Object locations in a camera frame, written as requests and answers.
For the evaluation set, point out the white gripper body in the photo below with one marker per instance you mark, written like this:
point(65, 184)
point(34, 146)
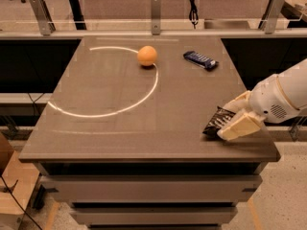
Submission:
point(268, 100)

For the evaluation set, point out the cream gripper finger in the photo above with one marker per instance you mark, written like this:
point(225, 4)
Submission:
point(242, 124)
point(240, 102)

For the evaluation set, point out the black rxbar chocolate wrapper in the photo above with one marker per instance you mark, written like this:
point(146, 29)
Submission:
point(218, 120)

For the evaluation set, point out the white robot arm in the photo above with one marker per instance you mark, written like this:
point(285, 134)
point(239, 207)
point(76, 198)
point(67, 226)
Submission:
point(297, 76)

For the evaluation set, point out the blue snack bar wrapper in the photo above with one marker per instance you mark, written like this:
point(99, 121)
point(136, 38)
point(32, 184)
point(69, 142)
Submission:
point(202, 61)

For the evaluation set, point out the orange fruit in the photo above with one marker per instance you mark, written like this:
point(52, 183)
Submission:
point(147, 56)

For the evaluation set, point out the grey drawer cabinet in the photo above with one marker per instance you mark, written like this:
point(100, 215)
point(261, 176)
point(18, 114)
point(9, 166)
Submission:
point(152, 202)

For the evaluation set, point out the black table leg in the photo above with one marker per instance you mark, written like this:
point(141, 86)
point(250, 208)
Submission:
point(77, 14)

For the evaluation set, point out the cardboard box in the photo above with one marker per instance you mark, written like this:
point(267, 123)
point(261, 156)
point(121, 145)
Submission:
point(17, 184)

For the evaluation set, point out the right metal bracket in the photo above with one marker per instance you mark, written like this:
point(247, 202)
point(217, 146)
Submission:
point(272, 17)

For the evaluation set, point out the metal bracket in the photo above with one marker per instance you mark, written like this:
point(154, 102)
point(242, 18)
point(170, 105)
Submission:
point(43, 17)
point(155, 16)
point(272, 17)

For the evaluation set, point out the middle metal bracket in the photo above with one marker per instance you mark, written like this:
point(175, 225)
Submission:
point(155, 16)

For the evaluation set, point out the left metal bracket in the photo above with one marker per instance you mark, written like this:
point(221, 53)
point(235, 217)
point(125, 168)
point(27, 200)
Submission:
point(43, 17)

